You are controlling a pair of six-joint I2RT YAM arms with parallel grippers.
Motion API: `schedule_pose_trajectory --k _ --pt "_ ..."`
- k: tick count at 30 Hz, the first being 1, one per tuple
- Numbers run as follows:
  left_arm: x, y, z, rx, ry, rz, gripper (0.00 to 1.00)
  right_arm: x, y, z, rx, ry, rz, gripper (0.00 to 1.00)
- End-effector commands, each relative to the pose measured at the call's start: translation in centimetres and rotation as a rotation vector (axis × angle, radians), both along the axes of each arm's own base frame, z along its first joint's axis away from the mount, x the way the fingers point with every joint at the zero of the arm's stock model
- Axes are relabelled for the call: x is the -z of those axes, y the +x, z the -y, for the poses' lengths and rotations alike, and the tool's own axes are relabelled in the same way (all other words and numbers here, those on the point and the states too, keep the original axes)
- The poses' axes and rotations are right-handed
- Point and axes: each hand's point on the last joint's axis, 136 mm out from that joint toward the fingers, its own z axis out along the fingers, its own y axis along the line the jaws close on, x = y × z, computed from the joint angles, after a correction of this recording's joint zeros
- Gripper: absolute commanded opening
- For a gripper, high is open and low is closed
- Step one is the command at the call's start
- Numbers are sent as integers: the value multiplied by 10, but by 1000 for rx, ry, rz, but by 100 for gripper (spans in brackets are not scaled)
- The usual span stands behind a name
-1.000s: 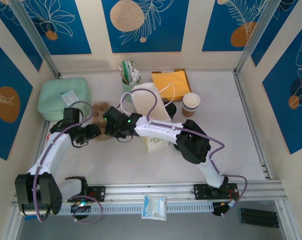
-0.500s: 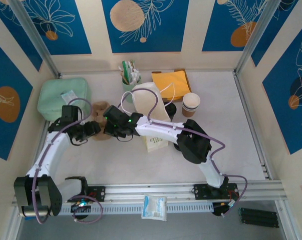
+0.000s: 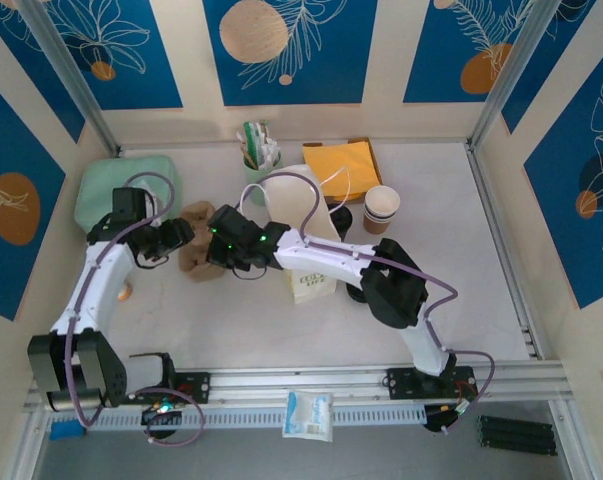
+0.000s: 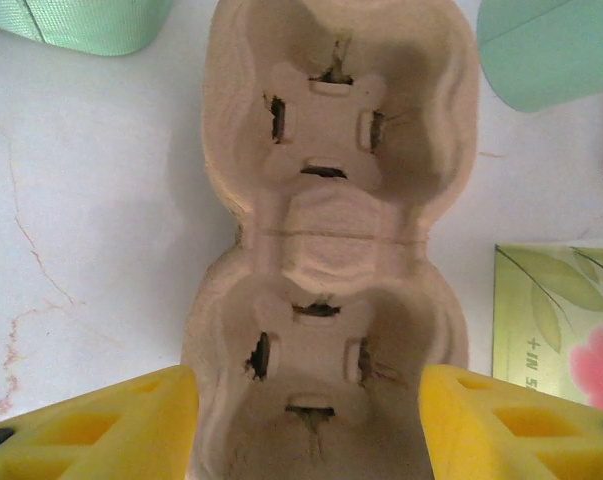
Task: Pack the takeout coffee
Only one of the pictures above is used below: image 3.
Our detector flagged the brown pulp cup carrier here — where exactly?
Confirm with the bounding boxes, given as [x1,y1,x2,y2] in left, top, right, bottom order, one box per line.
[180,199,217,251]
[178,239,232,285]

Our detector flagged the white paper takeout bag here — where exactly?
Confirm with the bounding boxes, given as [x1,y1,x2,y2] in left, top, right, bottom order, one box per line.
[238,163,355,307]

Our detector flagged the black plastic cup lid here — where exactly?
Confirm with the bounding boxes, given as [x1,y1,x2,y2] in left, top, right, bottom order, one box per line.
[329,205,355,229]

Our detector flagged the brown white paper cup stack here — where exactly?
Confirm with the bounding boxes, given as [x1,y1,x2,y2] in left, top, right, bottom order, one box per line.
[363,185,401,235]

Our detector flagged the green plastic container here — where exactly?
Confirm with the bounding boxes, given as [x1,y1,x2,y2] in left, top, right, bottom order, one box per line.
[78,155,178,236]

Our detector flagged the mint green holder cup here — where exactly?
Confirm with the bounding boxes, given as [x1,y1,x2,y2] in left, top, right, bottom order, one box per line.
[243,149,285,207]

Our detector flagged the green white sachet stick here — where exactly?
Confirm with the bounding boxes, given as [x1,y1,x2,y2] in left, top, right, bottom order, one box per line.
[242,119,262,157]

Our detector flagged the yellow napkin stack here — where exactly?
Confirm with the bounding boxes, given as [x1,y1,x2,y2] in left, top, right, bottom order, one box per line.
[303,141,382,201]

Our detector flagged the brown cardboard napkin tray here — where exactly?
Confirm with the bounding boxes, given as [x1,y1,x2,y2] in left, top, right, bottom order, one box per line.
[302,137,385,206]

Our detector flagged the white blue plastic packet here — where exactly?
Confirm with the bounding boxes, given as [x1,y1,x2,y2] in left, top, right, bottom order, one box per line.
[281,389,335,444]

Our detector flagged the blue plastic clip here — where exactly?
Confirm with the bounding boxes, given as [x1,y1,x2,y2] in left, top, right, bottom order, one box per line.
[49,422,85,441]

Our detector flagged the black ribbed block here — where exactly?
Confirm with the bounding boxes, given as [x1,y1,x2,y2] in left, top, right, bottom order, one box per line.
[477,414,559,457]

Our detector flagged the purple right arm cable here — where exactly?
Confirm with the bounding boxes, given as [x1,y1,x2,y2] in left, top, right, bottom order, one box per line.
[238,172,496,437]

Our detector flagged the aluminium frame post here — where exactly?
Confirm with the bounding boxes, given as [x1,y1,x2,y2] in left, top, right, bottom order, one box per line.
[16,0,123,157]
[466,0,566,154]

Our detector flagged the aluminium front rail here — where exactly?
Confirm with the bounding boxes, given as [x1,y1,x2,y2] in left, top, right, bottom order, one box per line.
[23,360,576,414]

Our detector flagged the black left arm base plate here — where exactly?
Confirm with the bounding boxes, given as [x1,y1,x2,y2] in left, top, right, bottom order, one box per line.
[119,370,212,405]

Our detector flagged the grey slotted cable duct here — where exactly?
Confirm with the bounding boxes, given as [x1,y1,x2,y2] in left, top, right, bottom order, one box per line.
[83,404,428,432]

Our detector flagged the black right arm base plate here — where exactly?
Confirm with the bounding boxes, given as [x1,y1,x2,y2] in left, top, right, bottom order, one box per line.
[384,367,479,401]

